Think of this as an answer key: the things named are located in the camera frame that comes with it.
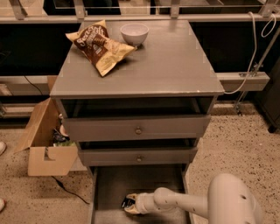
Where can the white ceramic bowl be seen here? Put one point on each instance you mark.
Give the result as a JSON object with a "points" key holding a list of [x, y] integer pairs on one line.
{"points": [[134, 34]]}

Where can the white shoe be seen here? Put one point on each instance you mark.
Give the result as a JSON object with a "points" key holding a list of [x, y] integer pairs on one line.
{"points": [[3, 147], [2, 204]]}

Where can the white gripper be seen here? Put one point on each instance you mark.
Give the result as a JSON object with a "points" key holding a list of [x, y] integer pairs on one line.
{"points": [[142, 202]]}

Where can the metal railing frame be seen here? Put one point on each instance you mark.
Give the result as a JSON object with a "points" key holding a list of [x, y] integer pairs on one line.
{"points": [[31, 11]]}

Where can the open cardboard box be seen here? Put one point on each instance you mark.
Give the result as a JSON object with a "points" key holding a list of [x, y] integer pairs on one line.
{"points": [[45, 159]]}

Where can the white shoe upper left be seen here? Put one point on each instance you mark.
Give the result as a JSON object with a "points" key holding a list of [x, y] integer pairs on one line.
{"points": [[3, 147]]}

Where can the grey open bottom drawer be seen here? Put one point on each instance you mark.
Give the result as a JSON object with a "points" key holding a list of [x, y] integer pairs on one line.
{"points": [[113, 183]]}

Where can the grey wooden drawer cabinet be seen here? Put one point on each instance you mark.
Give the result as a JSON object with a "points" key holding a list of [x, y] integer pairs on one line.
{"points": [[169, 75]]}

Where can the dark blue rxbar wrapper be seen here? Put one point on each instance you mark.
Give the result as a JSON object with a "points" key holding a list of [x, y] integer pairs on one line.
{"points": [[128, 201]]}

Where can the white shoe lower left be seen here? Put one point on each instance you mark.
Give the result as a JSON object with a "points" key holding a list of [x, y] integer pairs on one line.
{"points": [[2, 204]]}

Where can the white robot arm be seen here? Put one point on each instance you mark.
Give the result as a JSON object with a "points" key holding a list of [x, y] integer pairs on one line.
{"points": [[228, 201]]}

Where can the grey middle drawer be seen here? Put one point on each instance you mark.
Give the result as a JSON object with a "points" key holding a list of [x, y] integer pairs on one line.
{"points": [[137, 156]]}

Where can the yellow brown chip bag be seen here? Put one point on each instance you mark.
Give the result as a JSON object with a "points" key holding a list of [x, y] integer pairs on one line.
{"points": [[101, 50]]}

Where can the items inside cardboard box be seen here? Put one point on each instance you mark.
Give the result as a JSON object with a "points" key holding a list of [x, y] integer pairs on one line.
{"points": [[60, 136]]}

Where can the grey top drawer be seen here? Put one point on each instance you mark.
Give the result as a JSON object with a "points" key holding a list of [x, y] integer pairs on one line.
{"points": [[136, 128]]}

